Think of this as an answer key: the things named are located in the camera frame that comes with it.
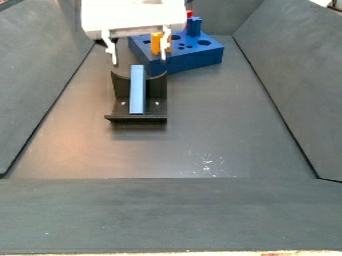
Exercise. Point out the blue shape sorting board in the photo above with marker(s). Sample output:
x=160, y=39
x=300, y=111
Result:
x=191, y=52

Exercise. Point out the yellow notched block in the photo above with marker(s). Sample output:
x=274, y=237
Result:
x=155, y=43

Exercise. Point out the dark blue cross block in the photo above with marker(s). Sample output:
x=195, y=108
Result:
x=194, y=24

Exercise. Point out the grey-blue rectangle block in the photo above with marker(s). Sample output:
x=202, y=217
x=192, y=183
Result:
x=136, y=90

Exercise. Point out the black curved fixture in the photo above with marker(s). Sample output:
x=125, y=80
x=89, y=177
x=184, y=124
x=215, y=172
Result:
x=155, y=102

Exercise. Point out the red rounded block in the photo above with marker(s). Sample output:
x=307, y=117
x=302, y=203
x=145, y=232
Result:
x=188, y=13

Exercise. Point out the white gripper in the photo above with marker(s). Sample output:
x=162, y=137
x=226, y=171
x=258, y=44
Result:
x=108, y=19

